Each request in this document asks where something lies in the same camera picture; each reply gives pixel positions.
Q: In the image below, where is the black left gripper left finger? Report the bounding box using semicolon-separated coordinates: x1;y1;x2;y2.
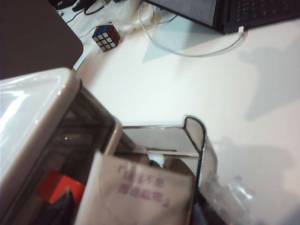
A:
44;186;76;225

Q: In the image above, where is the white plastic drawer cabinet frame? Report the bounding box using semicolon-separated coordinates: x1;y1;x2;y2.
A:
0;67;124;225

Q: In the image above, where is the thin black desk cable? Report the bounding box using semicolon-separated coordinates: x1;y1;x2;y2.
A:
67;0;104;24

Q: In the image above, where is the white charging cable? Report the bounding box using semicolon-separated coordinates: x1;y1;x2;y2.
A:
138;1;246;58

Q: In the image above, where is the napkin pack with purple print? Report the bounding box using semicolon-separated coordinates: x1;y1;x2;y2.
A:
74;151;255;225

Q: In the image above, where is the Rubik's cube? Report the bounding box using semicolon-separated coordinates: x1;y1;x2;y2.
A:
91;22;120;52

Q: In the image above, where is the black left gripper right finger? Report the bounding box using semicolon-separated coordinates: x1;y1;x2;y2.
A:
192;198;230;225

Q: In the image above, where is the black open laptop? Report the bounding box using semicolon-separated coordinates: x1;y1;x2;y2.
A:
142;0;300;35

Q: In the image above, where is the white crumpled plastic bag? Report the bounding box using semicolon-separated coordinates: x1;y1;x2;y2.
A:
98;0;177;34

